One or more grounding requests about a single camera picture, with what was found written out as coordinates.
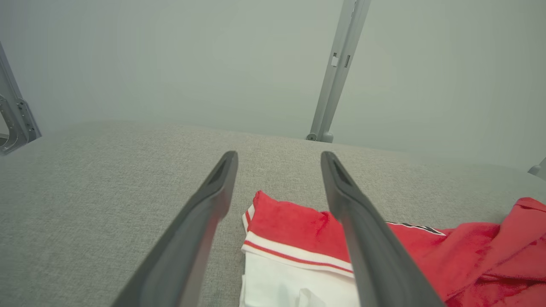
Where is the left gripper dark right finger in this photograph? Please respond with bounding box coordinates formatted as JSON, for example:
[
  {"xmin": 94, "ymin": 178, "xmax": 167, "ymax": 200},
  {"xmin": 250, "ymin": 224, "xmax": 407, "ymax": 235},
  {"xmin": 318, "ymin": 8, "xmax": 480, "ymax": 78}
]
[{"xmin": 321, "ymin": 151, "xmax": 446, "ymax": 307}]

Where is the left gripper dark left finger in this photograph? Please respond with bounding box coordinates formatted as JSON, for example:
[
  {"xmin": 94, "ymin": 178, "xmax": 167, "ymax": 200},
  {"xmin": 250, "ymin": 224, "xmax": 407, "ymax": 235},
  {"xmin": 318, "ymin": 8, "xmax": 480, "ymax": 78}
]
[{"xmin": 112, "ymin": 151, "xmax": 238, "ymax": 307}]

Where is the red jersey with white sleeves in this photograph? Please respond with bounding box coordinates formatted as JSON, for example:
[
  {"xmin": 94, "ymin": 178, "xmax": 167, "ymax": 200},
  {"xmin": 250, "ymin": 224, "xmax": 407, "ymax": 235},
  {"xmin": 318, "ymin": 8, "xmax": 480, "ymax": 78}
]
[{"xmin": 239, "ymin": 190, "xmax": 546, "ymax": 307}]

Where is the grey rounded frame piece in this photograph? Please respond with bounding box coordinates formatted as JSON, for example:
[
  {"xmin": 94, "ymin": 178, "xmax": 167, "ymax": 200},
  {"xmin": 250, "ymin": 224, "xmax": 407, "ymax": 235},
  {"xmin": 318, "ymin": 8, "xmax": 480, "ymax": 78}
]
[{"xmin": 528, "ymin": 157, "xmax": 546, "ymax": 180}]

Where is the grey metal frame post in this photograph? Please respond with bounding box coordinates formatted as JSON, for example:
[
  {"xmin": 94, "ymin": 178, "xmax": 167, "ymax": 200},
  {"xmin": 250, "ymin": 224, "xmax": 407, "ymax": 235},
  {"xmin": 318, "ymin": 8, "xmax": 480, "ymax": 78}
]
[{"xmin": 306, "ymin": 0, "xmax": 372, "ymax": 143}]

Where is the grey perforated frame bracket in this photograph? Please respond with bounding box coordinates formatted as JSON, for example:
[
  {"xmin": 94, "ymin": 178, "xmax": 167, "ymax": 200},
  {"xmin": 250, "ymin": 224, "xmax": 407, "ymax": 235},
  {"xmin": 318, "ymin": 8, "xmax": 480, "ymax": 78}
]
[{"xmin": 0, "ymin": 42, "xmax": 42, "ymax": 155}]

